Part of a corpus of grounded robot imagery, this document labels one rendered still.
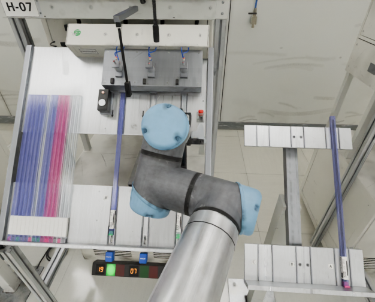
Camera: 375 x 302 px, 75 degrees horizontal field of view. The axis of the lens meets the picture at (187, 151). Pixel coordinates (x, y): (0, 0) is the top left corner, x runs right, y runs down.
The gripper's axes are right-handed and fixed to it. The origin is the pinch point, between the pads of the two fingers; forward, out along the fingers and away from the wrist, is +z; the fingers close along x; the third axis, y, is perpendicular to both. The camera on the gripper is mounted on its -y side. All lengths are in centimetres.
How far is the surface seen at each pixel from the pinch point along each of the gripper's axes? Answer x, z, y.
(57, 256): 62, 42, -57
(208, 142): -9.0, 10.1, 0.3
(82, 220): 32.2, 6.3, -27.0
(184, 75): -0.3, 8.3, 22.6
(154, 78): 10.0, 8.9, 21.6
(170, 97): 5.0, 14.1, 16.3
